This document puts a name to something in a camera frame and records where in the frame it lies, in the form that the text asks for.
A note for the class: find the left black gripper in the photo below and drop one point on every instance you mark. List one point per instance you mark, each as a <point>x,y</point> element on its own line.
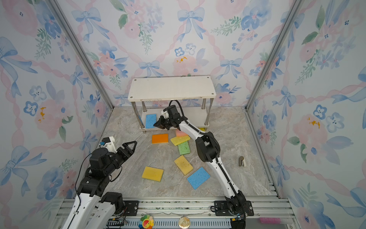
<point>127,149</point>

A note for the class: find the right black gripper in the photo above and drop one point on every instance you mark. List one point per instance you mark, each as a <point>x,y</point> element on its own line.
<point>159,124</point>

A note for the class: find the blue sponge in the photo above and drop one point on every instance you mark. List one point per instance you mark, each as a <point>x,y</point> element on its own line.
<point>198,178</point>
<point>150,121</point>

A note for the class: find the blue sponge front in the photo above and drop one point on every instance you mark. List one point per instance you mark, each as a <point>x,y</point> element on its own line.
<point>198,178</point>

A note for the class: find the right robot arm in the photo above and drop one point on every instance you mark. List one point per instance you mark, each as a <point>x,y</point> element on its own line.
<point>208,150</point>

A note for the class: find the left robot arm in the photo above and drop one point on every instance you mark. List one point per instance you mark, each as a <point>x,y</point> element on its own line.
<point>93,207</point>

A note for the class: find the white two-tier metal shelf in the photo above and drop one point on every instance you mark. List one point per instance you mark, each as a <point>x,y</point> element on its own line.
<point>165,89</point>

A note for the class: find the orange sponge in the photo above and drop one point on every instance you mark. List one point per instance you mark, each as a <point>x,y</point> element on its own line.
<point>160,138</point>

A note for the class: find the pink sponge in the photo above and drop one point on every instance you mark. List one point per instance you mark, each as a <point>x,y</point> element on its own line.
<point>180,133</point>

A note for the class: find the light yellow cellulose sponge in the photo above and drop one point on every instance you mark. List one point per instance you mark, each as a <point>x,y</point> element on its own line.
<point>179,140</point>

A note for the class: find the green sponge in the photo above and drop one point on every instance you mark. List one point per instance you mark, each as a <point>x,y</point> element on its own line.
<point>184,148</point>

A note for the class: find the colourful flower toy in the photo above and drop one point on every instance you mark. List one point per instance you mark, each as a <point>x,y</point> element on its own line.
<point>146,222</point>

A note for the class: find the small grey stapler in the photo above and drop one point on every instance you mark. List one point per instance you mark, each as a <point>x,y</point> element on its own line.
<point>242,161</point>

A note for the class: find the round gold badge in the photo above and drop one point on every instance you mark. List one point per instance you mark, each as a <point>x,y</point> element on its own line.
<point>184,222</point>

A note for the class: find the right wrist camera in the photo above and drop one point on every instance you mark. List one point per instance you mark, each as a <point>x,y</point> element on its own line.
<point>170,112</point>

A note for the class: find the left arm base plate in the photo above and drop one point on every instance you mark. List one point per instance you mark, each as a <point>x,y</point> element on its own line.
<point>124,208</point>

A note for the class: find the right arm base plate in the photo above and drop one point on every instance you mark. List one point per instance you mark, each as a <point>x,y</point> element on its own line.
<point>225,208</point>

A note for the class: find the left aluminium frame post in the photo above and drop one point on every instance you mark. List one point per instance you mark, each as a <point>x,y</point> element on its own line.
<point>65,25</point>

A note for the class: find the aluminium frame post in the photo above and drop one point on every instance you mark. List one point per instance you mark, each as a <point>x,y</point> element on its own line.
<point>293,13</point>
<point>65,25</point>

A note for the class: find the aluminium front rail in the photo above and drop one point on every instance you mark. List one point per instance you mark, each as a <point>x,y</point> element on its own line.
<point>269,212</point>

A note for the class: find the right aluminium frame post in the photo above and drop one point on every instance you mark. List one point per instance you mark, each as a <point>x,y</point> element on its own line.
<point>293,13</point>

